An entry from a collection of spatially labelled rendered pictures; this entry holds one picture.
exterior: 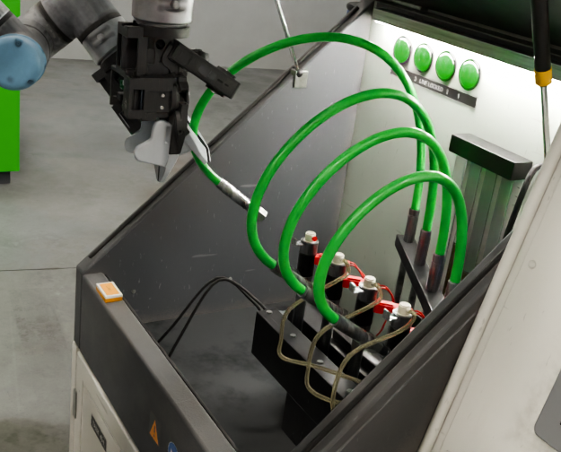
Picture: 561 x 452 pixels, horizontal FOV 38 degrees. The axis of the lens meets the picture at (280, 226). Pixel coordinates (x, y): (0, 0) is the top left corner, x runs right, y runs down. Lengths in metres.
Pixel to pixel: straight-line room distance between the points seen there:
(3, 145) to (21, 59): 3.33
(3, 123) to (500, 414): 3.73
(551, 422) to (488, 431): 0.09
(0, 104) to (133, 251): 2.97
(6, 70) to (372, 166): 0.74
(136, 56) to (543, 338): 0.58
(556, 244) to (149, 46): 0.54
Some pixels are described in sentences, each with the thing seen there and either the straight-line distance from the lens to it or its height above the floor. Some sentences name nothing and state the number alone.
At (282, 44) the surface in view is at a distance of 1.26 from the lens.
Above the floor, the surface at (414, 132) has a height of 1.35.
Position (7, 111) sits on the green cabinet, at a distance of 4.45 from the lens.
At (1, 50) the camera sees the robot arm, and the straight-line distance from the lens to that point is 1.18.
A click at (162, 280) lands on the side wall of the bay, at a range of 1.57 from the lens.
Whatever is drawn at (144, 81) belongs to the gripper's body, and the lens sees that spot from 1.04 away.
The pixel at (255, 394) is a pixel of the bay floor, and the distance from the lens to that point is 1.42.
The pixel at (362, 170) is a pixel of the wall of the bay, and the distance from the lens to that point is 1.63.
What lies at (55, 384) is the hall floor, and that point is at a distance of 2.91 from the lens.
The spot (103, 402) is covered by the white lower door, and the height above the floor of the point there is 0.77.
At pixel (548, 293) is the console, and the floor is 1.25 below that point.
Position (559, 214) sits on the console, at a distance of 0.96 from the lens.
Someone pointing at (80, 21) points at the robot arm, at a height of 1.40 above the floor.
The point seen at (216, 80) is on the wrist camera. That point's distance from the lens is 1.10.
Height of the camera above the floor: 1.62
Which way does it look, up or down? 22 degrees down
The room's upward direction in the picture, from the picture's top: 8 degrees clockwise
